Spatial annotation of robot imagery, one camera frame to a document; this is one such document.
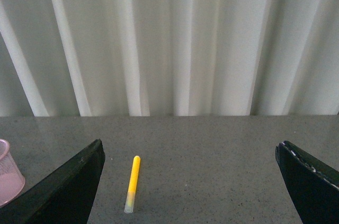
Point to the yellow pen with clear cap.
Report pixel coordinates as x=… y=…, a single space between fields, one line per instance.
x=132 y=187

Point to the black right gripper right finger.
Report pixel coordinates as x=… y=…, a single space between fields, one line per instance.
x=311 y=184

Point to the white pleated curtain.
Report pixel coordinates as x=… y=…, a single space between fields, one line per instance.
x=168 y=57

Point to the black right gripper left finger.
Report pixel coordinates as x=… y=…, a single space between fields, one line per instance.
x=64 y=196

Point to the pink mesh cup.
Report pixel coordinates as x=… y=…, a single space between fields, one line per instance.
x=12 y=181

